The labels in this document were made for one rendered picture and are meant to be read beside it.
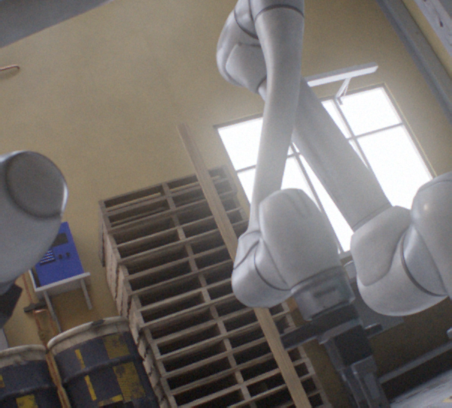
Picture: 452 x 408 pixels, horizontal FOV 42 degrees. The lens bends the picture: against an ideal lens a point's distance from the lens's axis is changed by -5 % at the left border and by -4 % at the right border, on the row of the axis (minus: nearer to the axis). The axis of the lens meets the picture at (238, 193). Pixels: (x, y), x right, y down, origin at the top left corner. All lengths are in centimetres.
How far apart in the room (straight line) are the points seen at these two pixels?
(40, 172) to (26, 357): 354
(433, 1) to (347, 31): 647
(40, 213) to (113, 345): 349
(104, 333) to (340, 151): 300
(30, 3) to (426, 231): 74
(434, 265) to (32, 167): 73
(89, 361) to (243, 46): 299
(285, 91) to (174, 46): 579
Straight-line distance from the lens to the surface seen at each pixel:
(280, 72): 113
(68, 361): 410
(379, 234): 121
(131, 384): 403
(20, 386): 405
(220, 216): 446
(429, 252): 110
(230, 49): 136
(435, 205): 108
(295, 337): 93
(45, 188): 60
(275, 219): 95
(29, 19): 69
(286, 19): 119
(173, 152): 616
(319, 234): 94
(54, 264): 542
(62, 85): 655
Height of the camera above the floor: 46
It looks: 18 degrees up
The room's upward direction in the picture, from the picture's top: 24 degrees counter-clockwise
